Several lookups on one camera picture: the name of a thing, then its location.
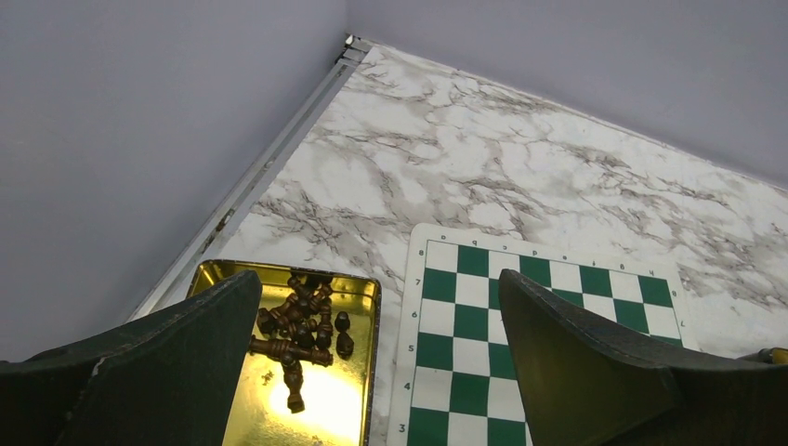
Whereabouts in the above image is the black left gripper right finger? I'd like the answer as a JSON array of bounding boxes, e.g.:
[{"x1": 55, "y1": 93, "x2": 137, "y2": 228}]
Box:
[{"x1": 498, "y1": 269, "x2": 787, "y2": 445}]

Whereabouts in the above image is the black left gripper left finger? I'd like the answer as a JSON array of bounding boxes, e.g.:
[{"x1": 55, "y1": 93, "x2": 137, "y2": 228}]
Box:
[{"x1": 1, "y1": 270, "x2": 262, "y2": 445}]

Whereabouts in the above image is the gold tin with light pieces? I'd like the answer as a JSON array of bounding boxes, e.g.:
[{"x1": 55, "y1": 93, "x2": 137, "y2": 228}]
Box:
[{"x1": 741, "y1": 348, "x2": 788, "y2": 364}]

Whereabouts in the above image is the green white chess board mat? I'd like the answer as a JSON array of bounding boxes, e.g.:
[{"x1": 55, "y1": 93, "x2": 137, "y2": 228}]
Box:
[{"x1": 387, "y1": 223, "x2": 698, "y2": 445}]

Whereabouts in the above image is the pile of dark chess pieces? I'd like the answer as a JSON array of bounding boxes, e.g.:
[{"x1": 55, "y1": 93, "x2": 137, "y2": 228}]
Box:
[{"x1": 248, "y1": 272, "x2": 355, "y2": 413}]

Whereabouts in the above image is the gold tin with dark pieces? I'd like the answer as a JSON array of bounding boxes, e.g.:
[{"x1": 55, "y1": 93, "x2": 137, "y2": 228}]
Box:
[{"x1": 188, "y1": 260, "x2": 381, "y2": 445}]

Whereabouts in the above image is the aluminium table edge rail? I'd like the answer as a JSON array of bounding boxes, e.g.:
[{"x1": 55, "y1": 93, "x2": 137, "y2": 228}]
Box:
[{"x1": 128, "y1": 35, "x2": 373, "y2": 321}]

